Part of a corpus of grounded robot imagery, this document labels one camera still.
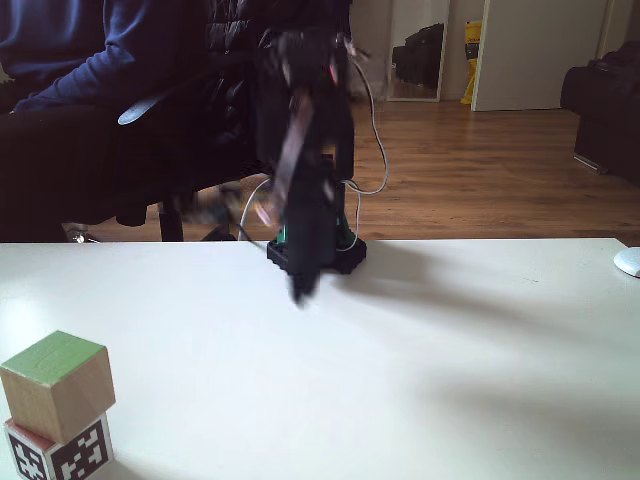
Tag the green-topped wooden cube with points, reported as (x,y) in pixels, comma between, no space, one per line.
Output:
(57,385)

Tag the tag-printed multicolour cube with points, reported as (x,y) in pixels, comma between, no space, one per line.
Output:
(75,452)

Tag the green table clamp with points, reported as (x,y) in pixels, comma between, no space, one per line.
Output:
(347,235)

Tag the black office chair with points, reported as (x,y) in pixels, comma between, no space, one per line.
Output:
(165,165)

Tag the white-framed mirror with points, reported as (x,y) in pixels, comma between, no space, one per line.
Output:
(417,50)

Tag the black quilted jacket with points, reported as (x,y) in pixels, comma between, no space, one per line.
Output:
(230,30)

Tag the yellow bag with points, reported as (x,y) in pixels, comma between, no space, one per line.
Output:
(472,55)

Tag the white door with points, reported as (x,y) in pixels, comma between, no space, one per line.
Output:
(540,55)

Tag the person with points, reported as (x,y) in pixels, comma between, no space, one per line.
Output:
(50,100)

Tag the black sofa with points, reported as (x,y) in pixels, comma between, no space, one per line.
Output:
(607,115)

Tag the white computer mouse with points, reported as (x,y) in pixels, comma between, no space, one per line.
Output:
(629,261)

